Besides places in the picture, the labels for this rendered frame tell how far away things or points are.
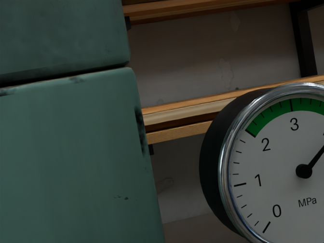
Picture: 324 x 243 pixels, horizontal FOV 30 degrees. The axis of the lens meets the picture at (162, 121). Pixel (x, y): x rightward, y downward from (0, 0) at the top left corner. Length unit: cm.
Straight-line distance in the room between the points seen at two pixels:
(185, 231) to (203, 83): 258
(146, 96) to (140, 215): 255
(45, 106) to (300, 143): 11
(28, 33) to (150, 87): 256
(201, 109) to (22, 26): 212
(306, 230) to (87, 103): 10
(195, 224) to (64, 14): 14
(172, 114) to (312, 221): 211
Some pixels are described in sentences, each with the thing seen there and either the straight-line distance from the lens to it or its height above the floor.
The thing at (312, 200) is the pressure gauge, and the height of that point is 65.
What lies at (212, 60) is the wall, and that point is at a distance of 292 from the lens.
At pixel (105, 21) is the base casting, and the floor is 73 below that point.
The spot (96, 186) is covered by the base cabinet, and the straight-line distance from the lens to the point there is 26.
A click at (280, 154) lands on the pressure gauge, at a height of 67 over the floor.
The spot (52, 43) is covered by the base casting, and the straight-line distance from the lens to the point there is 26.
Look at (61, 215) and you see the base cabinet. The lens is 26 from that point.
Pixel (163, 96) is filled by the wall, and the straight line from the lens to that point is 283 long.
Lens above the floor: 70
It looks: 3 degrees down
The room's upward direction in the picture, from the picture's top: 10 degrees counter-clockwise
